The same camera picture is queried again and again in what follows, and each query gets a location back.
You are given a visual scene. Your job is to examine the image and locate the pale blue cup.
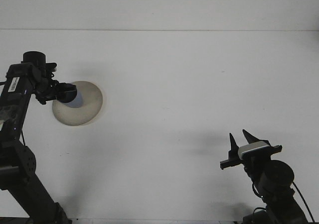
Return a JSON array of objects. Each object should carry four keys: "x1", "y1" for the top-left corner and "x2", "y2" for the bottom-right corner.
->
[{"x1": 64, "y1": 89, "x2": 85, "y2": 109}]

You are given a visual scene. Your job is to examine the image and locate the pale round plate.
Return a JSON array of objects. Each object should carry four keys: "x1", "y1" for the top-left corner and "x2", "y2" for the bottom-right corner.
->
[{"x1": 52, "y1": 81, "x2": 104, "y2": 127}]

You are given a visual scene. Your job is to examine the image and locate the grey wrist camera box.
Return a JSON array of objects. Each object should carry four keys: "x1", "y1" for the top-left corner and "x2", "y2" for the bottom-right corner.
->
[
  {"x1": 45, "y1": 62, "x2": 58, "y2": 73},
  {"x1": 237, "y1": 141, "x2": 271, "y2": 160}
]

